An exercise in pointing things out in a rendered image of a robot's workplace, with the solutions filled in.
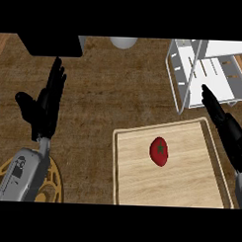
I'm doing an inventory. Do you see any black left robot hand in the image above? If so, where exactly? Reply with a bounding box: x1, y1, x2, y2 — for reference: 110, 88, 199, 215
13, 55, 68, 144

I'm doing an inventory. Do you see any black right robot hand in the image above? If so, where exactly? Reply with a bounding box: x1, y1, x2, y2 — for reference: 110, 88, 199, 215
199, 83, 242, 175

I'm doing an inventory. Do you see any pale wooden tray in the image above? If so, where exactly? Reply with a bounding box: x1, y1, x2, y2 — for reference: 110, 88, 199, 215
111, 114, 239, 210

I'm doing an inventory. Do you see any red tomato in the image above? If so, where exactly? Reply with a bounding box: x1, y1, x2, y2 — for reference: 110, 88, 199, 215
148, 136, 170, 168

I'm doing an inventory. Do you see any black appliance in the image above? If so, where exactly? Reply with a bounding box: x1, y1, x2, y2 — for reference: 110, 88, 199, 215
16, 34, 86, 58

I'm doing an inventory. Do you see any golden round trivet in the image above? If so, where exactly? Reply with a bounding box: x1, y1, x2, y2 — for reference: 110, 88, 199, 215
0, 153, 65, 204

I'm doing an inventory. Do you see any white round bowl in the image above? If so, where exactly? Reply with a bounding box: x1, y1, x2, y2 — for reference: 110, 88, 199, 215
109, 37, 139, 50

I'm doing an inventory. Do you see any white tiered wire basket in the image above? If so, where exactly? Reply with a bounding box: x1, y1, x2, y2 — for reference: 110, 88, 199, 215
164, 39, 242, 118

